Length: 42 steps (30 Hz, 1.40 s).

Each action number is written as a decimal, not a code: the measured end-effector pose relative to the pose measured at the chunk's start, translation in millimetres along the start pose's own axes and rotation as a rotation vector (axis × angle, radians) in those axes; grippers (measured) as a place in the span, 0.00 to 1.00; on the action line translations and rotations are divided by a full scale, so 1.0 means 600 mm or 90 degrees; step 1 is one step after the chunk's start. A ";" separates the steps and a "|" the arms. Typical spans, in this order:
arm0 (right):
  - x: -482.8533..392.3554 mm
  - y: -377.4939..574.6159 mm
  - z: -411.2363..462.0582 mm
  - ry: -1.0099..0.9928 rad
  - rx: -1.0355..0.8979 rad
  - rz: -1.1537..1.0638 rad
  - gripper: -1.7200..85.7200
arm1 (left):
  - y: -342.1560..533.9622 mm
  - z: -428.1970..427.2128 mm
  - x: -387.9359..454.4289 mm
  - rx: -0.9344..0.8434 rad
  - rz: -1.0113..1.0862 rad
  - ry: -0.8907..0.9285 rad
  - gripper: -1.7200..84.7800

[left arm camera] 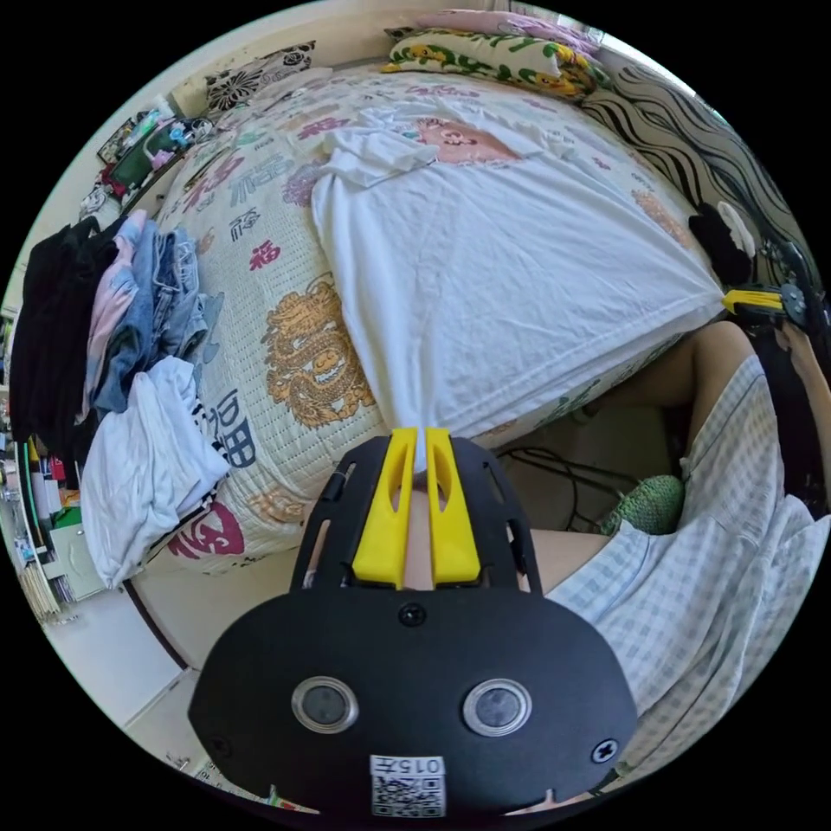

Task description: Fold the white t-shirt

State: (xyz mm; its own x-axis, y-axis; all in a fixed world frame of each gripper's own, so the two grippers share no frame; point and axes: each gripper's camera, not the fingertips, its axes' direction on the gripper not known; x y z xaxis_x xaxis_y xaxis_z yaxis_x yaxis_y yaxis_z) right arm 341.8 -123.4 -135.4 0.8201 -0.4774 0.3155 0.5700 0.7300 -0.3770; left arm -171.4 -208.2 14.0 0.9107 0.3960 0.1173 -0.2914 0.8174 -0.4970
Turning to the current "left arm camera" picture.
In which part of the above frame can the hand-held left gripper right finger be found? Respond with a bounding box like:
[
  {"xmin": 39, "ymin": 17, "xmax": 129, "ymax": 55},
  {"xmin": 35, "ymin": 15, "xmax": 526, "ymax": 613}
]
[{"xmin": 424, "ymin": 427, "xmax": 482, "ymax": 584}]

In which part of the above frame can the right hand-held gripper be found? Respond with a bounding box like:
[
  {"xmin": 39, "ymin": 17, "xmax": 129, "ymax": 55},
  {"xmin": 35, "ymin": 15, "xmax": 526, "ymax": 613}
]
[{"xmin": 721, "ymin": 240, "xmax": 831, "ymax": 340}]

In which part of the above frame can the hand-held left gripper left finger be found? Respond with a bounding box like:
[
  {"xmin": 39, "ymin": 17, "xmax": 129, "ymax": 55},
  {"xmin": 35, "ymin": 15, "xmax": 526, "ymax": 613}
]
[{"xmin": 352, "ymin": 427, "xmax": 417, "ymax": 590}]

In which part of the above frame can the white t-shirt with pink print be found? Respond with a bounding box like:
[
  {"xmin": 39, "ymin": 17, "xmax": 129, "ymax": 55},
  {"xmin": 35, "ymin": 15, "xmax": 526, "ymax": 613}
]
[{"xmin": 311, "ymin": 97, "xmax": 732, "ymax": 473}]

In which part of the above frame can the person's right hand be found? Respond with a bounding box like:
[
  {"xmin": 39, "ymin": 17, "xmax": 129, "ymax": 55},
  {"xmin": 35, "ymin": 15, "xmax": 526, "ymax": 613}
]
[{"xmin": 781, "ymin": 319, "xmax": 827, "ymax": 371}]

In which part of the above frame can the black and white soft toy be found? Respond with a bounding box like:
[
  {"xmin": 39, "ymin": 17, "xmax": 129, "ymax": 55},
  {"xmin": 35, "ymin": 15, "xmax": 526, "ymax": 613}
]
[{"xmin": 686, "ymin": 201, "xmax": 759, "ymax": 286}]

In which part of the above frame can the black wavy striped curtain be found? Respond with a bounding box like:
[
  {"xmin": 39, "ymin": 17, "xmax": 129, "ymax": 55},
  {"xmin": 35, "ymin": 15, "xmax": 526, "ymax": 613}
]
[{"xmin": 583, "ymin": 59, "xmax": 809, "ymax": 262}]

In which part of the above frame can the person's body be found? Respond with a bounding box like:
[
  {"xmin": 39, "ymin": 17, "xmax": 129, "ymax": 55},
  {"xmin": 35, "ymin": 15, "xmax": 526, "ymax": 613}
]
[{"xmin": 519, "ymin": 318, "xmax": 831, "ymax": 801}]

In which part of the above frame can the bed with printed quilt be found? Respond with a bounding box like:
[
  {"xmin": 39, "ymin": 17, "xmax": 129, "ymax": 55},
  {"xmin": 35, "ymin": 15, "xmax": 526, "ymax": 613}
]
[{"xmin": 123, "ymin": 63, "xmax": 730, "ymax": 579}]

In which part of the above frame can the pile of clothes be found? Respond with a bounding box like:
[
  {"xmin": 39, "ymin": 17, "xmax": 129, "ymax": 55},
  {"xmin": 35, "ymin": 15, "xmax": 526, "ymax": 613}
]
[{"xmin": 9, "ymin": 209, "xmax": 232, "ymax": 589}]

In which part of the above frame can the shelf with books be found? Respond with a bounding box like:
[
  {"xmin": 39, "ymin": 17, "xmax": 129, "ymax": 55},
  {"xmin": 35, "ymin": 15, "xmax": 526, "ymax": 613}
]
[{"xmin": 0, "ymin": 305, "xmax": 89, "ymax": 622}]

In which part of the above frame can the yellow and green printed pillow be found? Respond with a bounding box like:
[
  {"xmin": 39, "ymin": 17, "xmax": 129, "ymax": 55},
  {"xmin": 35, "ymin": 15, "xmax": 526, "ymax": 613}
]
[{"xmin": 381, "ymin": 29, "xmax": 602, "ymax": 100}]

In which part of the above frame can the pink printed pillow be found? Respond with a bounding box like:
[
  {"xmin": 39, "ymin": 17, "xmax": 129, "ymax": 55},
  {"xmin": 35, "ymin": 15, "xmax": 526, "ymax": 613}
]
[{"xmin": 415, "ymin": 9, "xmax": 602, "ymax": 57}]

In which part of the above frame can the cluttered bedside table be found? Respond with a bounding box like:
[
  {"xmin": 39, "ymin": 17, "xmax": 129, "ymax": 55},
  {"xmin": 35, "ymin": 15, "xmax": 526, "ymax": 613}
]
[{"xmin": 79, "ymin": 106, "xmax": 216, "ymax": 219}]

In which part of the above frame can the black and white flowered cushion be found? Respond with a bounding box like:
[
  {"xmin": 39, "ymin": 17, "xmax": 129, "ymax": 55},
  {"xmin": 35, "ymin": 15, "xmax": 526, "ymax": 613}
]
[{"xmin": 203, "ymin": 40, "xmax": 319, "ymax": 115}]

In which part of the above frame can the black cable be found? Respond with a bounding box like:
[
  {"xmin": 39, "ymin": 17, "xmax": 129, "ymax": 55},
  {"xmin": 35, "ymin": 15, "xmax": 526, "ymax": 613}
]
[{"xmin": 496, "ymin": 446, "xmax": 628, "ymax": 531}]

